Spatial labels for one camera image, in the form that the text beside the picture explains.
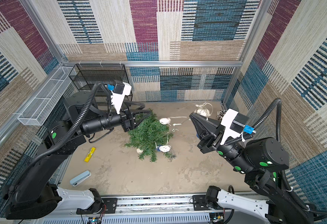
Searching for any light blue stapler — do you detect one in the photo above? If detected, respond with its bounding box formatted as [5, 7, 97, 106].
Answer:
[70, 170, 92, 187]

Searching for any black corrugated cable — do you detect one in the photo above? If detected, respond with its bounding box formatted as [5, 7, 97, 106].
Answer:
[222, 97, 327, 222]
[9, 82, 111, 191]

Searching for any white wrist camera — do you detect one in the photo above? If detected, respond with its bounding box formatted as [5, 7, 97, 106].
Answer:
[107, 80, 132, 114]
[220, 109, 256, 146]

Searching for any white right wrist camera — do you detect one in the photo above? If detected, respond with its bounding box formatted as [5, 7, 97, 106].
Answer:
[220, 109, 256, 146]

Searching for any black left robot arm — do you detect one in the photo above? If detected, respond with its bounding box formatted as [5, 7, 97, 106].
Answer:
[5, 91, 151, 220]

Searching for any white wire mesh basket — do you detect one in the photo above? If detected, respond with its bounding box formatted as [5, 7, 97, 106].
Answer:
[18, 67, 72, 126]

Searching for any small green christmas tree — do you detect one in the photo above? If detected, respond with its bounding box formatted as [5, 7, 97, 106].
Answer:
[125, 112, 173, 162]

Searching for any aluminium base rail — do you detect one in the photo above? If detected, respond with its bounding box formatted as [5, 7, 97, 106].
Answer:
[34, 193, 276, 224]

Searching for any cup of coloured pencils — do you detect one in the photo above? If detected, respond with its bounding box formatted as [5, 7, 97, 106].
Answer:
[217, 110, 227, 120]

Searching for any black wire shelf rack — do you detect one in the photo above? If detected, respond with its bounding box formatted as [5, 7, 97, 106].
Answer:
[69, 64, 129, 91]

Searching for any black left corrugated cable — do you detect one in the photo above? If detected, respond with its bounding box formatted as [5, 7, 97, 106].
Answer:
[9, 82, 111, 191]

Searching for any black right corrugated cable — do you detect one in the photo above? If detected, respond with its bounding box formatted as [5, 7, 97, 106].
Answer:
[222, 97, 327, 222]

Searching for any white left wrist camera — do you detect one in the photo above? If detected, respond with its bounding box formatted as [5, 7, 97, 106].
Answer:
[107, 80, 132, 114]

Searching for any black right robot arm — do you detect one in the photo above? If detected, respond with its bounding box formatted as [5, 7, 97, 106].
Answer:
[190, 101, 327, 224]

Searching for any yellow marker pen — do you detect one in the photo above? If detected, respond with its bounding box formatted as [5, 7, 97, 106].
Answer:
[84, 147, 96, 162]

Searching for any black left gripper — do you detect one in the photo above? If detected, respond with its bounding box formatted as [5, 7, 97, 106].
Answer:
[80, 100, 151, 138]

